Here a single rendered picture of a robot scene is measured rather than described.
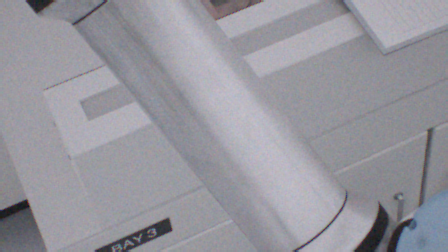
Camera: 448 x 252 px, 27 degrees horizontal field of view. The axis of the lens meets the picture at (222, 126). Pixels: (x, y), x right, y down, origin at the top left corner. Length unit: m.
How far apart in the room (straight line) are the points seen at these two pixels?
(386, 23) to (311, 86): 0.10
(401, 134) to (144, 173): 0.34
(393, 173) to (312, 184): 0.51
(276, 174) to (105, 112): 0.29
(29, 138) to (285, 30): 0.34
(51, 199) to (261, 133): 0.42
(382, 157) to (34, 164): 0.42
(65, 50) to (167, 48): 0.53
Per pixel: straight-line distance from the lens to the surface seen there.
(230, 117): 0.67
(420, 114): 1.13
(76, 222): 1.02
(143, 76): 0.67
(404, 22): 0.95
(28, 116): 1.13
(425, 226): 0.67
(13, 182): 1.92
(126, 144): 0.91
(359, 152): 1.12
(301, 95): 0.98
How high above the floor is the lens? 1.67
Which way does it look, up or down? 53 degrees down
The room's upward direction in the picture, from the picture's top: 10 degrees counter-clockwise
